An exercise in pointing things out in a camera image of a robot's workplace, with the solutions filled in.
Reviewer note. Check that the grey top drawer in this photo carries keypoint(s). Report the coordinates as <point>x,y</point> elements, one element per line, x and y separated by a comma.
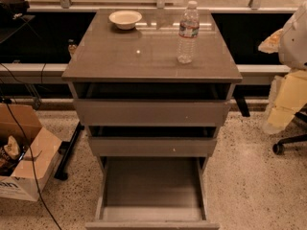
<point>151,104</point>

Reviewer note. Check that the grey open bottom drawer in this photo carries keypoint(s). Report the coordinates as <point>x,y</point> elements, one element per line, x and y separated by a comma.
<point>152,193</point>

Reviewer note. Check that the black table leg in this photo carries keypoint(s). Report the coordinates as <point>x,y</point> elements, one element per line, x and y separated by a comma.
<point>239,96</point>
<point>65,151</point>

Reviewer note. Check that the grey drawer cabinet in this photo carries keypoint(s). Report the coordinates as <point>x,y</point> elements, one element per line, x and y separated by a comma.
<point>148,54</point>

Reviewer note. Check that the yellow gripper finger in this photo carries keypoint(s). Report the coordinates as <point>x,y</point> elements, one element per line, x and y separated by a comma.
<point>271,43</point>

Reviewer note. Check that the clear plastic water bottle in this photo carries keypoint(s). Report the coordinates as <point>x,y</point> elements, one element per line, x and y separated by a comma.
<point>188,31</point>

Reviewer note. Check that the small bottle behind cabinet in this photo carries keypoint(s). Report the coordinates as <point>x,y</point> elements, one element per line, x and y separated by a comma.
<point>72,47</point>

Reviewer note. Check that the grey middle drawer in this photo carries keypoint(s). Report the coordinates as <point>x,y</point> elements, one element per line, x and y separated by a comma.
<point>159,141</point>

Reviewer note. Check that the black right table leg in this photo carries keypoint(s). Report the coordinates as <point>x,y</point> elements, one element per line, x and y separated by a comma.
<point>239,96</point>

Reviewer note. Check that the brown cardboard box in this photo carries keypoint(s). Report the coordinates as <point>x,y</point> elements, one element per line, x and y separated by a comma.
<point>38,161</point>

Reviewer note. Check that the white ceramic bowl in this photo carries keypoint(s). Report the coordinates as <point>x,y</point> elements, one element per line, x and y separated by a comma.
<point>125,20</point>

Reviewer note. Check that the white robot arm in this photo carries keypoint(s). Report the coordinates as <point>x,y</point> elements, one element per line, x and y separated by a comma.
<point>288,94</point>

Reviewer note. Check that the black office chair base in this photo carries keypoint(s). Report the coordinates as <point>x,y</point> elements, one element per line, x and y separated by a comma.
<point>278,148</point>

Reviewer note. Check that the black bag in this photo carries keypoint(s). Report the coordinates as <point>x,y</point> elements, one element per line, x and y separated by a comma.
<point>10,9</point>

